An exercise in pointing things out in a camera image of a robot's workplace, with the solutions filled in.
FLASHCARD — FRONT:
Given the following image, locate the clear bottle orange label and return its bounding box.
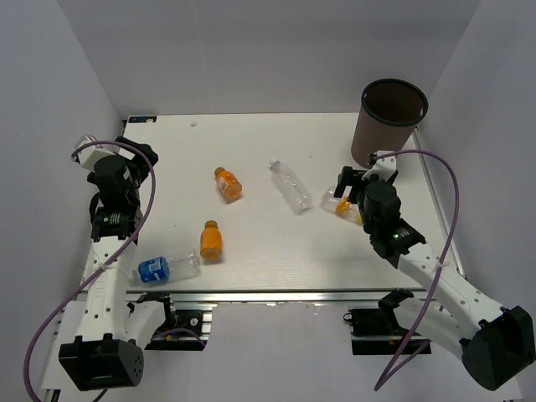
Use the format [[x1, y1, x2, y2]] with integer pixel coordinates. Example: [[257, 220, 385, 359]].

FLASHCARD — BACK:
[[320, 186, 362, 225]]

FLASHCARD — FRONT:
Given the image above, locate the clear plastic bottle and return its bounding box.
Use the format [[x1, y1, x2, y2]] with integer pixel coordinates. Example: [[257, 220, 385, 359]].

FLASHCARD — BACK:
[[270, 159, 312, 214]]

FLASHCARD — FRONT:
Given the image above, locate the orange juice bottle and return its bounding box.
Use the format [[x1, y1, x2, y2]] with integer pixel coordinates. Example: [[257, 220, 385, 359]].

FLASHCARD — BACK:
[[214, 167, 243, 202], [200, 220, 223, 263]]

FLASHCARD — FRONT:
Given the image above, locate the clear bottle blue label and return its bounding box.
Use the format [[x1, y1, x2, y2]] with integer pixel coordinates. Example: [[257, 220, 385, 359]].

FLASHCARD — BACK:
[[130, 250, 200, 286]]

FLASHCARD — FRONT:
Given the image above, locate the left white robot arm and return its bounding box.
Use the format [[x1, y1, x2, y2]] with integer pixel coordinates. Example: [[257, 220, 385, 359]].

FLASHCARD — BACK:
[[59, 136, 177, 391]]

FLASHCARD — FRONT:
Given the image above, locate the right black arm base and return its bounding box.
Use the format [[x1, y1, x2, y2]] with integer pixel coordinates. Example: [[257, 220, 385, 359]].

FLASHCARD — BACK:
[[343, 288, 424, 356]]

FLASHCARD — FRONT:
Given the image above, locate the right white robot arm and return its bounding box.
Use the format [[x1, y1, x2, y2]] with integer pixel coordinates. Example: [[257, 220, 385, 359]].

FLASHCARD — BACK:
[[334, 167, 535, 390]]

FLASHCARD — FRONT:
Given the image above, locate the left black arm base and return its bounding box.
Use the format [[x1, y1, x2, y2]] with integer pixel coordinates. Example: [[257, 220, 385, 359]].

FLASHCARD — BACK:
[[126, 291, 206, 352]]

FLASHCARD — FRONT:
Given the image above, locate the brown cylindrical bin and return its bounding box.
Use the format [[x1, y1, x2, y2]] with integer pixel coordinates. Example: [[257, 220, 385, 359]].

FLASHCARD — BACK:
[[351, 78, 429, 168]]

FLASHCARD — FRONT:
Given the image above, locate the blue table corner sticker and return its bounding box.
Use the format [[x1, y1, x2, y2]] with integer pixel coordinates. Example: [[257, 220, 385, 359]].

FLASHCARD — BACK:
[[127, 116, 157, 124]]

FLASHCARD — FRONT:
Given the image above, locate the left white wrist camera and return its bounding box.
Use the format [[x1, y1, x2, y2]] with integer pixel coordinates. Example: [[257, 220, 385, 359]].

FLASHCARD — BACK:
[[71, 136, 113, 172]]

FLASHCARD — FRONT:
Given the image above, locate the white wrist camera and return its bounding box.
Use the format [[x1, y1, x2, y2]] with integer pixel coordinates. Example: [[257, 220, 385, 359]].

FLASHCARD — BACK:
[[362, 151, 398, 184], [71, 136, 113, 172]]

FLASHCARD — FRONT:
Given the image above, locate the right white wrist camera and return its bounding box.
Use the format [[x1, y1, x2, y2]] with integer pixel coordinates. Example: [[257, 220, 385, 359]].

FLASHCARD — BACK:
[[362, 151, 398, 184]]

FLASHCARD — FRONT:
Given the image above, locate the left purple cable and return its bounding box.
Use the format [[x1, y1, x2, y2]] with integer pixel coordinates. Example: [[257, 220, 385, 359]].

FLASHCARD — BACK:
[[23, 141, 157, 402]]

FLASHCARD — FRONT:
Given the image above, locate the purple cable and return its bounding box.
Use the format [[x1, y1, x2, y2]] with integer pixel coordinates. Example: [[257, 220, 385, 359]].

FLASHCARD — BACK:
[[368, 149, 461, 393], [23, 141, 157, 402]]

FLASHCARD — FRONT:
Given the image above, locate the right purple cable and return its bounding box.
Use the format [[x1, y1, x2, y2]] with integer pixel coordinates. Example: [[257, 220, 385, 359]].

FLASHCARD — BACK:
[[368, 149, 461, 393]]

